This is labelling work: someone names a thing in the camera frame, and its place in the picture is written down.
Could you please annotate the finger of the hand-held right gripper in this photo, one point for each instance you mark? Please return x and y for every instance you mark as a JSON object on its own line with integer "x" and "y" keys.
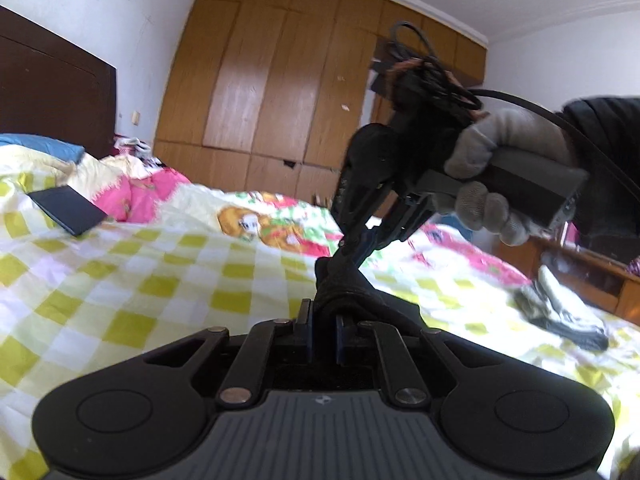
{"x": 400, "y": 220}
{"x": 355, "y": 210}

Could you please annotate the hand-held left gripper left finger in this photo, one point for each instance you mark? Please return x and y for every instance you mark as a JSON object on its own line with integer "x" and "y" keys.
{"x": 306, "y": 322}

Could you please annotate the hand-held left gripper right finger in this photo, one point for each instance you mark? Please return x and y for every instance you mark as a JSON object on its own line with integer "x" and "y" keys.
{"x": 340, "y": 332}

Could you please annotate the black pants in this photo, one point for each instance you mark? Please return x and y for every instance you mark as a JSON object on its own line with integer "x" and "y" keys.
{"x": 342, "y": 285}

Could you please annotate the person's right forearm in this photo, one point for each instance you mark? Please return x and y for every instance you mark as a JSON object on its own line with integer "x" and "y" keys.
{"x": 610, "y": 160}

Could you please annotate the person's right hand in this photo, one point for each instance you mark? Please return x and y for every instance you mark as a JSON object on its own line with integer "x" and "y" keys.
{"x": 520, "y": 130}

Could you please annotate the checkered cartoon printed blanket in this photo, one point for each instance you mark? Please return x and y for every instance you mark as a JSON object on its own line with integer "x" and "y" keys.
{"x": 175, "y": 270}

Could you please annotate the wooden wardrobe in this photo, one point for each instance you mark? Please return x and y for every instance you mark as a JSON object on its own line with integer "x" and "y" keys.
{"x": 280, "y": 70}

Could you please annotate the white folded cloth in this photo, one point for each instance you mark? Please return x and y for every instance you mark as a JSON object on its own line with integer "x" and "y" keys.
{"x": 560, "y": 295}

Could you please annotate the wooden cabinet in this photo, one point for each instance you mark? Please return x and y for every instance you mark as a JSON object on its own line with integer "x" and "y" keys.
{"x": 590, "y": 272}

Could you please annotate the grey folded cloth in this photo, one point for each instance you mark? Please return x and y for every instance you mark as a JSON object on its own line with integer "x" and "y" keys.
{"x": 565, "y": 330}

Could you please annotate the dark folded garment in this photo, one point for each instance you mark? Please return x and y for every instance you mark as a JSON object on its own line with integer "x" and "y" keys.
{"x": 67, "y": 209}

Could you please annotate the blue pillow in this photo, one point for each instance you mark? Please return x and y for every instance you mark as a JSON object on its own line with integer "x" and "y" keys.
{"x": 40, "y": 144}

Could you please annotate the dark brown headboard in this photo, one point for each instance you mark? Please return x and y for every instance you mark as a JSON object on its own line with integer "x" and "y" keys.
{"x": 50, "y": 90}

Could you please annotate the wall switch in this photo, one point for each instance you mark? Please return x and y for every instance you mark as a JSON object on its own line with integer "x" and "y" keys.
{"x": 135, "y": 117}

